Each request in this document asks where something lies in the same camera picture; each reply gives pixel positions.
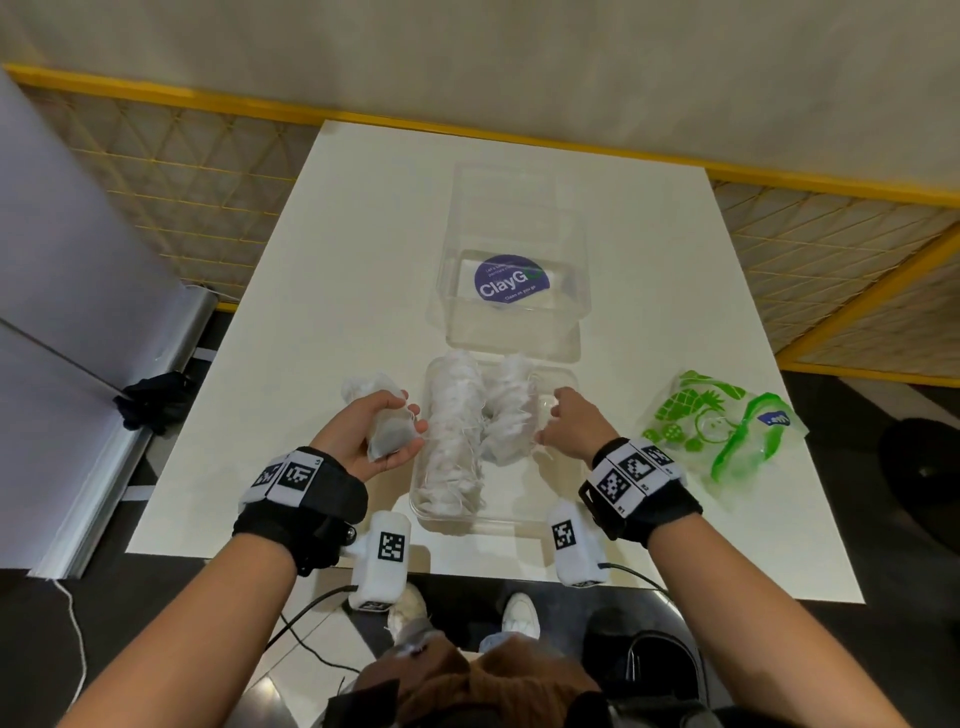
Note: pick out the pile of white tea bags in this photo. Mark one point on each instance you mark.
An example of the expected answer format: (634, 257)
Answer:
(454, 435)

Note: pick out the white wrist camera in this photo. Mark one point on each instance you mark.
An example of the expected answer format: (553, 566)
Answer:
(384, 559)
(574, 547)

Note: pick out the person's right forearm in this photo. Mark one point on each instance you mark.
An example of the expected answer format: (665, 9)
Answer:
(765, 630)

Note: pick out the white tea bag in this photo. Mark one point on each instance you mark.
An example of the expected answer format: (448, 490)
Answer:
(390, 435)

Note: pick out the person's white shoe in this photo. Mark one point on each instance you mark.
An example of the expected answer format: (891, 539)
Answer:
(520, 615)
(409, 611)

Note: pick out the black chair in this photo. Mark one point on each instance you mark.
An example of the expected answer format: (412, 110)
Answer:
(652, 667)

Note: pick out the person's brown garment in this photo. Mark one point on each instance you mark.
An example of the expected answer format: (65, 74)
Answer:
(487, 690)

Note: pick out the black wrist band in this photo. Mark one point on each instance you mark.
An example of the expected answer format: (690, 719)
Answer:
(645, 487)
(307, 502)

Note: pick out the green printed plastic bag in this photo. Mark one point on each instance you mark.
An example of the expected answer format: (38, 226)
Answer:
(712, 427)

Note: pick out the person's white left shoe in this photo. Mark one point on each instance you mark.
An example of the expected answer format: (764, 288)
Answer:
(409, 611)

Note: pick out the person's right fingers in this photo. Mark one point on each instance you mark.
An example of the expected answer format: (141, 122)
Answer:
(555, 431)

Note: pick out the grey partition panel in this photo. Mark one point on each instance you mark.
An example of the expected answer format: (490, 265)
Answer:
(67, 300)

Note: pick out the black cloth bundle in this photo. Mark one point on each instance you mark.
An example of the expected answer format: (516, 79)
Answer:
(154, 401)

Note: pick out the clear plastic lid purple sticker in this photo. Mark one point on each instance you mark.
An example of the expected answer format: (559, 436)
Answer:
(514, 217)

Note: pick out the person's left hand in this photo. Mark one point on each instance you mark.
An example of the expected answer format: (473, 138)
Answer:
(349, 435)

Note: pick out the yellow framed mesh fence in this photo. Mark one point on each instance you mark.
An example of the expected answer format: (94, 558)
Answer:
(195, 180)

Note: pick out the black right wrist band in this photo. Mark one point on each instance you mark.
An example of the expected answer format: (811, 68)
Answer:
(645, 487)

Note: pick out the person's left thumb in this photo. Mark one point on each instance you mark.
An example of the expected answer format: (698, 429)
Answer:
(386, 400)

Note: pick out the clear plastic container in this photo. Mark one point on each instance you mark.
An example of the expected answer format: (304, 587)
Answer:
(551, 487)

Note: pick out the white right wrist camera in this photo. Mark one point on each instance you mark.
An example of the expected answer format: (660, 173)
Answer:
(574, 547)

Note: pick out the person's white right shoe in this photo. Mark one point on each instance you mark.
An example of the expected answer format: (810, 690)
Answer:
(520, 615)

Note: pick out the person's right hand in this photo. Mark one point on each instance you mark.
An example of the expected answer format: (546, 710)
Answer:
(585, 427)

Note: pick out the person's left forearm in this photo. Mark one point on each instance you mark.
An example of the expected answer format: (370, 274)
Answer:
(195, 637)

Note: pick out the black round stool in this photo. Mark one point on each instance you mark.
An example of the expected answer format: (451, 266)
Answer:
(922, 472)

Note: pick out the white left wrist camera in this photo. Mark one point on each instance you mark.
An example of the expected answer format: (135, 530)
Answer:
(384, 559)

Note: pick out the black left wrist band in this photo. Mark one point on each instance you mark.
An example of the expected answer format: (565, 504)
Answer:
(307, 502)

